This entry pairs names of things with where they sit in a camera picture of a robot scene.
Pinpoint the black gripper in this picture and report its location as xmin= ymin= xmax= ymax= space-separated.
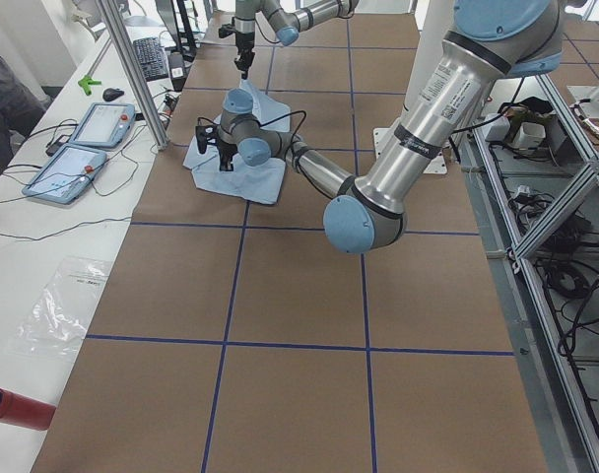
xmin=216 ymin=140 xmax=235 ymax=171
xmin=233 ymin=17 xmax=255 ymax=80

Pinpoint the light blue button-up shirt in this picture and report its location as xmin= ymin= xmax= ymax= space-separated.
xmin=183 ymin=79 xmax=291 ymax=205

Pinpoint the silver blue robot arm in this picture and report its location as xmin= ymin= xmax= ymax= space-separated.
xmin=219 ymin=0 xmax=359 ymax=79
xmin=196 ymin=1 xmax=566 ymax=253

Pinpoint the person in dark clothes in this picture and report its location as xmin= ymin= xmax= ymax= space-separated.
xmin=0 ymin=55 xmax=45 ymax=175

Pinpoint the black computer keyboard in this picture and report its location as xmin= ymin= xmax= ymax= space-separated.
xmin=132 ymin=36 xmax=168 ymax=82

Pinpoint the far blue teach pendant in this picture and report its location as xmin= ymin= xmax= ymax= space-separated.
xmin=69 ymin=102 xmax=136 ymax=150

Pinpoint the blue teach pendant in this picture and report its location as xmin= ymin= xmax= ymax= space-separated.
xmin=69 ymin=102 xmax=136 ymax=150
xmin=22 ymin=144 xmax=107 ymax=205

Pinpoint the black computer mouse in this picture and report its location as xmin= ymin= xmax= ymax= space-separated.
xmin=102 ymin=88 xmax=124 ymax=102

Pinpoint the green plastic tool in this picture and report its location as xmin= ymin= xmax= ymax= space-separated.
xmin=78 ymin=75 xmax=101 ymax=96

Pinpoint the near blue teach pendant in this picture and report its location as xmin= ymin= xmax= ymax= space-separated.
xmin=22 ymin=144 xmax=107 ymax=205

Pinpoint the clear plastic bag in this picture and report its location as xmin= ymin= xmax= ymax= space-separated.
xmin=8 ymin=256 xmax=113 ymax=363

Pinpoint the white power adapter box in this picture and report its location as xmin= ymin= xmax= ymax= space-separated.
xmin=481 ymin=113 xmax=510 ymax=142

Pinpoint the red cylinder tube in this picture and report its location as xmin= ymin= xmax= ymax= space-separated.
xmin=0 ymin=388 xmax=56 ymax=431

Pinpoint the wrist black camera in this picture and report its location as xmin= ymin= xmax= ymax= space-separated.
xmin=195 ymin=116 xmax=219 ymax=155
xmin=218 ymin=24 xmax=235 ymax=39

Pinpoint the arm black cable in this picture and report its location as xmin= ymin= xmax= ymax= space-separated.
xmin=195 ymin=109 xmax=310 ymax=173

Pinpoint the aluminium frame post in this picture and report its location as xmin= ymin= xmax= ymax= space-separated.
xmin=97 ymin=0 xmax=168 ymax=151

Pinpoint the black pendant cable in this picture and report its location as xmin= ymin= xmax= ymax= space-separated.
xmin=0 ymin=216 xmax=133 ymax=242

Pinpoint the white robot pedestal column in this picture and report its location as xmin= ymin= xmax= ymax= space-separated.
xmin=402 ymin=0 xmax=454 ymax=115

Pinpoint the aluminium side frame rail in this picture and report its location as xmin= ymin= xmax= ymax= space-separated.
xmin=469 ymin=73 xmax=599 ymax=473

